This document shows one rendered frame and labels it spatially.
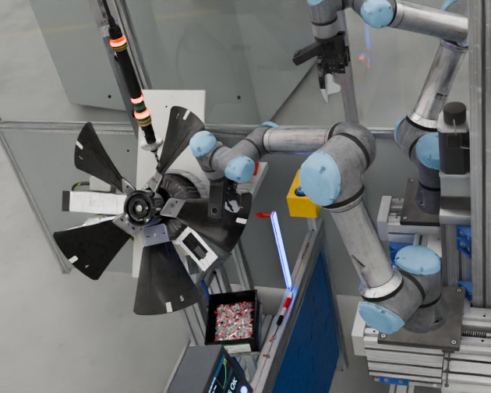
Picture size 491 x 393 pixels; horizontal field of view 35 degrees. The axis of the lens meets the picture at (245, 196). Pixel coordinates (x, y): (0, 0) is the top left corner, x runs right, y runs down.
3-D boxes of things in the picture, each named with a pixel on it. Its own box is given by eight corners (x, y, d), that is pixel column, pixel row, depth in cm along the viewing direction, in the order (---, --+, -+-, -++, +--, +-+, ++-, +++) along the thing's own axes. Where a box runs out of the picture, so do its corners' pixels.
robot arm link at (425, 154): (428, 192, 243) (425, 158, 235) (409, 170, 254) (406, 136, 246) (463, 180, 245) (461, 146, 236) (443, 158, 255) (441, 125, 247)
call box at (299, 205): (302, 190, 283) (298, 168, 277) (328, 192, 280) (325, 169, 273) (291, 219, 272) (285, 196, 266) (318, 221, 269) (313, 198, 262)
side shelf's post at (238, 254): (253, 314, 373) (216, 180, 321) (261, 315, 371) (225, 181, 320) (251, 320, 370) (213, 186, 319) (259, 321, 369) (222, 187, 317)
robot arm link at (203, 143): (203, 156, 213) (181, 144, 218) (215, 178, 222) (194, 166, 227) (220, 136, 216) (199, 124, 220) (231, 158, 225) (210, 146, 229)
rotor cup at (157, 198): (136, 227, 266) (117, 228, 254) (138, 185, 266) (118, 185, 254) (174, 230, 261) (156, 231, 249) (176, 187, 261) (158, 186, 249)
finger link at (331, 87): (340, 104, 229) (339, 74, 226) (320, 104, 231) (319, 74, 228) (342, 103, 232) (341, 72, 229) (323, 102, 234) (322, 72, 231)
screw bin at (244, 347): (213, 307, 269) (209, 294, 264) (260, 302, 266) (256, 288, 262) (209, 357, 252) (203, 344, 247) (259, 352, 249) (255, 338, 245)
